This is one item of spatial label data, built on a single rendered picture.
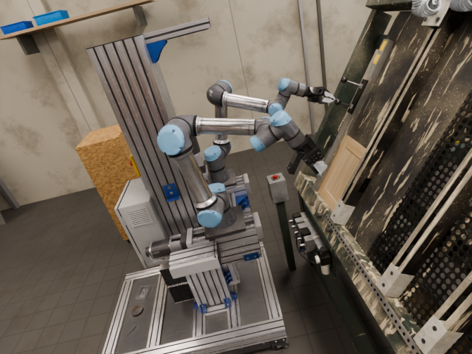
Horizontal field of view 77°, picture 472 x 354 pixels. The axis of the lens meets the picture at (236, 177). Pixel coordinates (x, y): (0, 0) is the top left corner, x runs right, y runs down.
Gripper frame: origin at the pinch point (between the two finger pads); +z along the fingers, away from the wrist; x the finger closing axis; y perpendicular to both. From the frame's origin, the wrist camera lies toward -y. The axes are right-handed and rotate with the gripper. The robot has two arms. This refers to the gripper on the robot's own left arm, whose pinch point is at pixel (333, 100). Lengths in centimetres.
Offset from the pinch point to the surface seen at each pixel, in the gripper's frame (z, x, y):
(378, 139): 6.1, 22.1, -41.2
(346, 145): 11.4, 24.7, -7.7
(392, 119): 7.1, 12.4, -45.6
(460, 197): 8, 41, -87
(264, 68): 23, -84, 271
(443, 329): 6, 83, -97
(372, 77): 10.7, -13.8, -15.6
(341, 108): 14.9, -0.1, 15.0
